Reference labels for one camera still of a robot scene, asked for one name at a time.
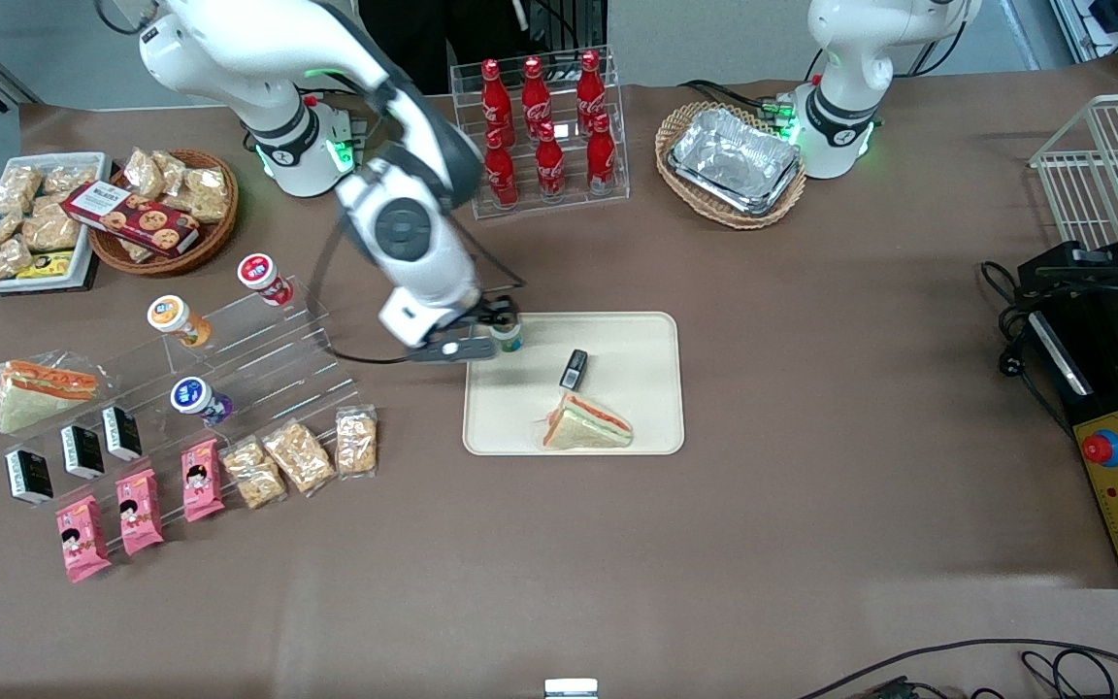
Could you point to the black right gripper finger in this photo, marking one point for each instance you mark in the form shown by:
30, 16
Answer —
509, 311
482, 332

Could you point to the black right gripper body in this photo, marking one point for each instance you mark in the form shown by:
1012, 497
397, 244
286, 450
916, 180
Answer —
494, 314

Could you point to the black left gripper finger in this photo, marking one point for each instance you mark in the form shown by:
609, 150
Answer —
1083, 256
1083, 277

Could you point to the green lid yogurt cup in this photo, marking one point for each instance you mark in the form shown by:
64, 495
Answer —
509, 336

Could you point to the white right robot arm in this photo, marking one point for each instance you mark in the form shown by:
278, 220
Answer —
258, 49

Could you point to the cream plastic tray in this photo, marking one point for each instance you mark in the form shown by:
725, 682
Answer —
520, 408

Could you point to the aluminium foil tray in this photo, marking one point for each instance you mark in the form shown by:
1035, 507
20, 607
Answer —
734, 160

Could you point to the small black box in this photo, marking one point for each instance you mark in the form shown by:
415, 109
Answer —
574, 370
121, 433
82, 452
29, 476

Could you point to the red cola bottle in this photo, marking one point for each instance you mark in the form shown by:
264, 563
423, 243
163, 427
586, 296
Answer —
494, 97
535, 92
550, 167
590, 87
501, 175
602, 158

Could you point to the wrapped triangle sandwich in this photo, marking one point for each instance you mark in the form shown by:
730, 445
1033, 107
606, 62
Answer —
586, 427
35, 393

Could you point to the black yellow control box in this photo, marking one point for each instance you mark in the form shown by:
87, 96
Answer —
1107, 427

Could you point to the clear acrylic bottle rack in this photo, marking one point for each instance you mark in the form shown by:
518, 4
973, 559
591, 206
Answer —
608, 189

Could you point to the clear peanut brittle pack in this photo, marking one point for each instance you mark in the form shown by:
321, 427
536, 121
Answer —
356, 443
298, 457
254, 475

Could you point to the clear acrylic stepped stand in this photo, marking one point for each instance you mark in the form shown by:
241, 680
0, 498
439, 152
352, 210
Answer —
312, 374

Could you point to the oval wicker basket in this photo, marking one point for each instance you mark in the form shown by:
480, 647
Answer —
680, 184

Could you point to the red lid yogurt cup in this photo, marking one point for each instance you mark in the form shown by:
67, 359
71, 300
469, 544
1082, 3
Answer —
261, 273

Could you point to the round wicker basket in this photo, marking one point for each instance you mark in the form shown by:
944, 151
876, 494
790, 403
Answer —
214, 238

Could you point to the person in dark clothes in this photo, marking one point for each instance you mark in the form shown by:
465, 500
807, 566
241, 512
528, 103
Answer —
423, 39

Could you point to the brown paper table cover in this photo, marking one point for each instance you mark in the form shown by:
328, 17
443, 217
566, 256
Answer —
811, 388

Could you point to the clear bag of biscuits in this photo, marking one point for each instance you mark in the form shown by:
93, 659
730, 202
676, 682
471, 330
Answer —
144, 173
172, 170
208, 194

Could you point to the pink snack pack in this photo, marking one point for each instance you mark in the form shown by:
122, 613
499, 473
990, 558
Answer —
139, 513
202, 481
82, 539

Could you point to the red cookie box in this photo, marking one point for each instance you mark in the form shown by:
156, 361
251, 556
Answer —
137, 218

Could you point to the small silver device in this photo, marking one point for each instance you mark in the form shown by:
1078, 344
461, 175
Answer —
571, 689

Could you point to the low clear acrylic riser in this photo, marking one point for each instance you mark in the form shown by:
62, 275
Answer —
166, 524

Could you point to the yellow snack pack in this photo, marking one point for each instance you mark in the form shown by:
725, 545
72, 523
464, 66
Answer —
45, 266

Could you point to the thin black board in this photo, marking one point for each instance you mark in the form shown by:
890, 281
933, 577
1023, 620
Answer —
40, 288

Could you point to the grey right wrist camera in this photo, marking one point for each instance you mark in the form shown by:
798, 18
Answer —
452, 349

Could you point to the aluminium frame rack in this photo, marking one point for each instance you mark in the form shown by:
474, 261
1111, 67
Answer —
1117, 34

